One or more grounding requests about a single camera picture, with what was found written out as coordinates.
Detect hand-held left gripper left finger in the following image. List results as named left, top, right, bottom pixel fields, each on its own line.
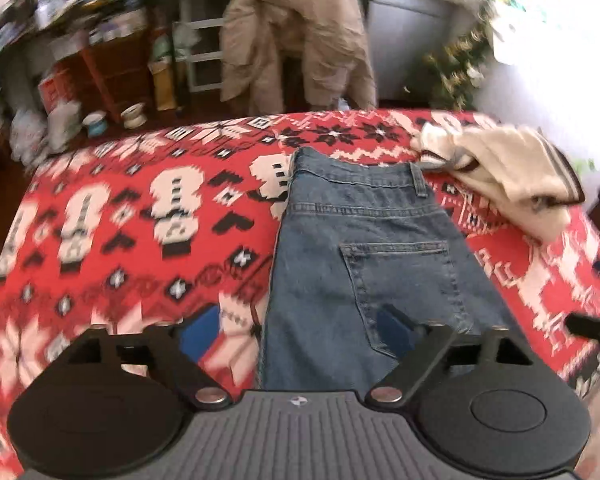
left=60, top=306, right=231, bottom=409

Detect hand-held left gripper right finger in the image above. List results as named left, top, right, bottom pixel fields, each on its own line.
left=366, top=308, right=533, bottom=405

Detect blue denim jeans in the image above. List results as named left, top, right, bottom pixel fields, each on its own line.
left=255, top=147, right=526, bottom=391

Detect white striped sweater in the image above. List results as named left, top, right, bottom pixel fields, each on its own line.
left=410, top=125, right=586, bottom=243

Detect red patterned blanket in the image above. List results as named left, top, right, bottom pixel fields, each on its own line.
left=0, top=107, right=600, bottom=480

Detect white pet bowl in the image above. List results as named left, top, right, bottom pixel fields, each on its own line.
left=121, top=102, right=148, bottom=128

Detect blue pet bowl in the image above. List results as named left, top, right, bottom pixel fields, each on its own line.
left=82, top=112, right=108, bottom=138

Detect small Christmas tree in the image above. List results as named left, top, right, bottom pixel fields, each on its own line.
left=405, top=0, right=501, bottom=111

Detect white bow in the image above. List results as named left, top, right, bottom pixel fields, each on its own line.
left=490, top=5, right=536, bottom=66

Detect white plastic bag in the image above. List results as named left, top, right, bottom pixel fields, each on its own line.
left=10, top=100, right=83, bottom=166

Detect yellow paper bag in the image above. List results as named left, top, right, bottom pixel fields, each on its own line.
left=147, top=52, right=178, bottom=111

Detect white drawer unit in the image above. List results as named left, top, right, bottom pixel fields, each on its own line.
left=172, top=0, right=231, bottom=93

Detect wooden drawer cabinet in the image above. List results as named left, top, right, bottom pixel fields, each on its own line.
left=55, top=30, right=161, bottom=121

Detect grey refrigerator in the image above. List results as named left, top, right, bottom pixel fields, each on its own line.
left=367, top=0, right=461, bottom=103

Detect red carton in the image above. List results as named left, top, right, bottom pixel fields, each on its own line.
left=37, top=67, right=73, bottom=111

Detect dark desk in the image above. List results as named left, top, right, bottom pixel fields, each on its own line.
left=150, top=0, right=251, bottom=111

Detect beige jacket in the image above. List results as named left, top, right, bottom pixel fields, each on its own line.
left=219, top=0, right=378, bottom=116

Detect cluttered shelf rack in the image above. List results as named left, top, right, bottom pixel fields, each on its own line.
left=0, top=0, right=156, bottom=111

